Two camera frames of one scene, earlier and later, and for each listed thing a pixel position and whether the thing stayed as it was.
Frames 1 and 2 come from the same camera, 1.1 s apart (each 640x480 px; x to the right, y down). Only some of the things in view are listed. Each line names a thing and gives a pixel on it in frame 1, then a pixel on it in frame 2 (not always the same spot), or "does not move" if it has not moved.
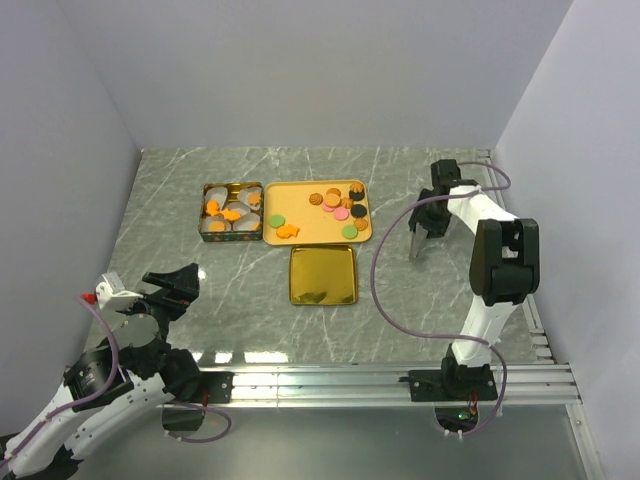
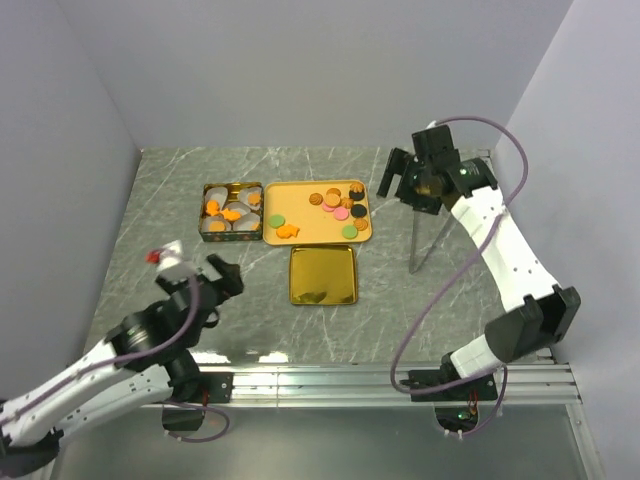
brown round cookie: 216,226 does not move
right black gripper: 419,215 → 403,164
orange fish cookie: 212,207 does not move
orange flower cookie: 254,198 does not move
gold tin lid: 323,275 does not move
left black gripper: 178,290 → 231,282
